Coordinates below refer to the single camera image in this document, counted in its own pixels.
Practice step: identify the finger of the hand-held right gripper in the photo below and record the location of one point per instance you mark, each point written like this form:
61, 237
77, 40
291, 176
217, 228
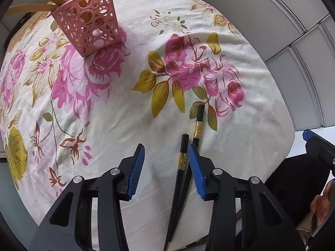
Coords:
319, 146

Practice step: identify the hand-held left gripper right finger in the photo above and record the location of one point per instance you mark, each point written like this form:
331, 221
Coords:
197, 172

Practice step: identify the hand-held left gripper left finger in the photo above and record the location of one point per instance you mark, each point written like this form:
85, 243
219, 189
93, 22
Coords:
134, 172

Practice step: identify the black chopstick with gold band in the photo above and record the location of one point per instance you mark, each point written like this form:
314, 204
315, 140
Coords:
199, 125
182, 151

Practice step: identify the pink perforated plastic basket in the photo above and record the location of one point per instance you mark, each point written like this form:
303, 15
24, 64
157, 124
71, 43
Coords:
89, 31

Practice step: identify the person's right hand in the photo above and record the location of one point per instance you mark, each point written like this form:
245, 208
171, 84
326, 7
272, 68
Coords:
320, 206

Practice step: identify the person's dark trousers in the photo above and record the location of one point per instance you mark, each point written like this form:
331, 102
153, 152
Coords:
293, 183

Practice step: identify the white kitchen cabinets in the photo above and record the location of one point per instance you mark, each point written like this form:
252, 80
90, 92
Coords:
308, 57

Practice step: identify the floral printed cloth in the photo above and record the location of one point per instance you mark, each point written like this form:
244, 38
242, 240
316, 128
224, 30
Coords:
130, 57

